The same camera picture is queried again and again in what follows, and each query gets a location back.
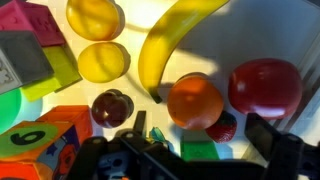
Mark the toy orange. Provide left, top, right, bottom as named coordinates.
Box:
left=166, top=74, right=225, bottom=131

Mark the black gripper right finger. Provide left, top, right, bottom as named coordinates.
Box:
left=244, top=112, right=283, bottom=161

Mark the toy banana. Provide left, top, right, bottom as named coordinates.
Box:
left=137, top=0, right=231, bottom=104

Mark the round yellow toy fruit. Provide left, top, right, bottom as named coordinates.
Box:
left=65, top=0, right=121, bottom=42

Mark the dark purple toy plum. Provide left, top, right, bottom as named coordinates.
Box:
left=91, top=89, right=134, bottom=129

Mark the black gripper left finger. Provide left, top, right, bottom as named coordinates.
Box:
left=133, top=110, right=148, bottom=136

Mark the red toy apple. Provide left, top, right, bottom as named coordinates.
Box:
left=228, top=58, right=304, bottom=120

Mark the yellow-green foam cube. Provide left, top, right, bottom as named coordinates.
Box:
left=20, top=44, right=83, bottom=103

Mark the grey patterned cube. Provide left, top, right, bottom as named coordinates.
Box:
left=0, top=30, right=55, bottom=95

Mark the pink foam cube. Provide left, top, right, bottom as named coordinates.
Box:
left=0, top=0, right=67, bottom=48

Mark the small teal block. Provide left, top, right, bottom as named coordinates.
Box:
left=148, top=126, right=174, bottom=151

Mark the toy lemon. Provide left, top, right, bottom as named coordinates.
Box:
left=77, top=41, right=127, bottom=84

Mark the green plastic bowl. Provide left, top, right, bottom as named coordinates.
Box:
left=0, top=88, right=23, bottom=134

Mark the toy strawberry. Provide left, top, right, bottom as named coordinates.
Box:
left=205, top=110, right=238, bottom=144

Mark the orange soft number cube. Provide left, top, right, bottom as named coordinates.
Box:
left=0, top=105, right=94, bottom=180

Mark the green pepper toy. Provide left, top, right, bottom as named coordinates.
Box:
left=180, top=139, right=221, bottom=162

